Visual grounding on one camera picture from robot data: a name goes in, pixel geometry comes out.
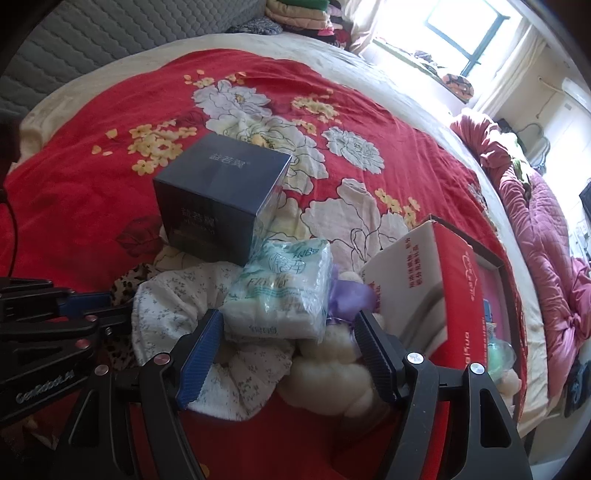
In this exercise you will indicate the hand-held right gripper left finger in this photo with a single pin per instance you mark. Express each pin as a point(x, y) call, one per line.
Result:
point(203, 355)

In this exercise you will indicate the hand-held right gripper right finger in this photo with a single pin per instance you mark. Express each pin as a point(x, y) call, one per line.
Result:
point(376, 360)

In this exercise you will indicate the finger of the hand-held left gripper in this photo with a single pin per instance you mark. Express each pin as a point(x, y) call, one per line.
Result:
point(69, 334)
point(87, 298)

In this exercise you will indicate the green print tissue pack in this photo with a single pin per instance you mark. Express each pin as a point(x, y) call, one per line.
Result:
point(277, 295)

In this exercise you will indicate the red cardboard box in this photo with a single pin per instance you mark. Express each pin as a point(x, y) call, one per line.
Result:
point(461, 286)

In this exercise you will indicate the leopard print cloth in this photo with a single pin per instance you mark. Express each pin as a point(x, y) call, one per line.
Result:
point(131, 281)

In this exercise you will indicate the cream plush toy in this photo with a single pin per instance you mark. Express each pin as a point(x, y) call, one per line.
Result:
point(505, 385)
point(323, 374)

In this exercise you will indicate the white floral cloth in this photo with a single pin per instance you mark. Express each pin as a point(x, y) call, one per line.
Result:
point(171, 300)

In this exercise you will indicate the red floral blanket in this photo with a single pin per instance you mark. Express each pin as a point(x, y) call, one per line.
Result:
point(69, 207)

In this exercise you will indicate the green plastic bag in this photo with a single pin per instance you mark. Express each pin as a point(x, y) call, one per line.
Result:
point(498, 355)

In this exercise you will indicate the dark blue box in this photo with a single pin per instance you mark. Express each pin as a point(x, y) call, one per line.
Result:
point(221, 184)

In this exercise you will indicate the dark blue object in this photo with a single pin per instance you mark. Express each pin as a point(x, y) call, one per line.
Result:
point(575, 392)

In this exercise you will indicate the pink quilt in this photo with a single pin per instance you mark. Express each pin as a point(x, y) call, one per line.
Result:
point(545, 230)

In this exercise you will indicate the black television screen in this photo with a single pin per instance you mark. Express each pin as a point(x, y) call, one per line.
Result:
point(586, 198)

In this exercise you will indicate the grey quilted headboard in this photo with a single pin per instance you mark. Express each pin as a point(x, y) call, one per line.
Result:
point(115, 32)

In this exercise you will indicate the beige bed sheet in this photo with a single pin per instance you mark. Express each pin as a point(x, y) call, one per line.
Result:
point(392, 92)

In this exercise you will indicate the orange patterned cloth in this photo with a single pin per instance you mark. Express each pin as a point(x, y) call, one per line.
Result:
point(457, 85)

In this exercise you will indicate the white curtain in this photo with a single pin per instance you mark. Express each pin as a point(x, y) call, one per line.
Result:
point(512, 74)

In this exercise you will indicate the white air conditioner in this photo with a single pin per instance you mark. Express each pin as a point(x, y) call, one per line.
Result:
point(577, 92)

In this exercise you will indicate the window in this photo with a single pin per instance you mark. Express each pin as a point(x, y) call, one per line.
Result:
point(461, 27)

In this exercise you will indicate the pile of folded clothes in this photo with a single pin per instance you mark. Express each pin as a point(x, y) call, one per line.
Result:
point(300, 14)

